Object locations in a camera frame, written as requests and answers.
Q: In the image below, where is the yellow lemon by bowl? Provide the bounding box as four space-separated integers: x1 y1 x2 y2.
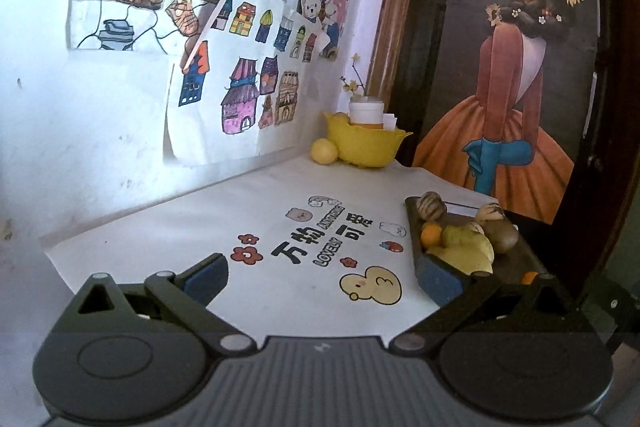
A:
309 139 338 165

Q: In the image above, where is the large orange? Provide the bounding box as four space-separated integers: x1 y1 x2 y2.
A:
521 271 539 285

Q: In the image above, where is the white printed table mat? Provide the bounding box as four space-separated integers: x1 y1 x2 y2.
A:
47 158 486 343

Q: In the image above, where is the white paper cup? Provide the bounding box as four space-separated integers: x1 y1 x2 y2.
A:
383 114 397 131

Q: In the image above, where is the wooden door frame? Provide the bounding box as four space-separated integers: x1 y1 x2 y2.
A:
367 0 410 105

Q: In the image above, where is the white orange jar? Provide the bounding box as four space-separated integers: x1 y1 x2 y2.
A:
348 96 384 129

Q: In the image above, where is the small orange tangerine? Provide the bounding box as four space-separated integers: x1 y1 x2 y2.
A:
420 222 442 251

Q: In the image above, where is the yellow flower sprig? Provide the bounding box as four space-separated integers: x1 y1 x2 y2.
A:
341 53 366 98

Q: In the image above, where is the brown kiwi fruit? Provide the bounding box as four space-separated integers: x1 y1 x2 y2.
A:
483 219 520 254

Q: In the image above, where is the pale striped fruit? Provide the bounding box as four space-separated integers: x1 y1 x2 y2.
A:
474 202 506 227

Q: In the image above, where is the metal tray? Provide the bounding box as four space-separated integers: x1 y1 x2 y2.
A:
405 193 546 306

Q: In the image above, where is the houses drawing paper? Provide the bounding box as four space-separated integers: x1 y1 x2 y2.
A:
166 0 340 166

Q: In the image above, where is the yellow pear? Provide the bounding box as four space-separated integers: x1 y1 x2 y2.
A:
427 239 495 275

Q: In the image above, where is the yellow plastic bowl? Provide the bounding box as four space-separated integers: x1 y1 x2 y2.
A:
323 113 411 168

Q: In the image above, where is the lemon inside bowl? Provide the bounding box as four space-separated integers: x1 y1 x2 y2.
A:
333 112 349 122

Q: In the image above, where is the girl in orange dress poster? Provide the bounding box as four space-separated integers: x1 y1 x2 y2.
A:
412 0 598 223

